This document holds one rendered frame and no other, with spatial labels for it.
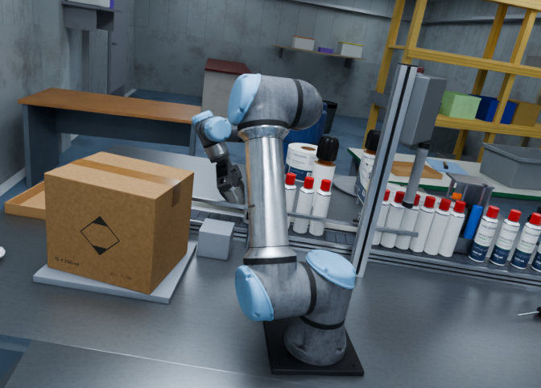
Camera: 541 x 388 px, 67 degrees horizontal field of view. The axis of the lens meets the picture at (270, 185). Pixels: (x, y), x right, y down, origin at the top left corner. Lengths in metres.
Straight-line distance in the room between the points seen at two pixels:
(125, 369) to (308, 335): 0.39
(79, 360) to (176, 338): 0.21
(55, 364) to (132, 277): 0.26
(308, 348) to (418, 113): 0.69
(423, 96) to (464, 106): 4.02
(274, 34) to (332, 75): 1.67
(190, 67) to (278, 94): 8.85
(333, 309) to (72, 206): 0.68
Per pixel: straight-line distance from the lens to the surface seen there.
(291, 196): 1.42
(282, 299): 0.86
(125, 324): 1.08
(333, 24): 10.06
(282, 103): 0.92
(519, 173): 3.21
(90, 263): 1.18
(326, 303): 0.92
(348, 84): 10.24
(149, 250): 1.07
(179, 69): 9.76
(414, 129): 1.23
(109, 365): 0.99
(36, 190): 1.77
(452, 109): 5.16
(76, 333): 1.07
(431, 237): 1.55
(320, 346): 0.99
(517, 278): 1.70
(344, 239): 1.50
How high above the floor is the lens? 1.51
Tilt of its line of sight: 20 degrees down
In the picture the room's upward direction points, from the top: 9 degrees clockwise
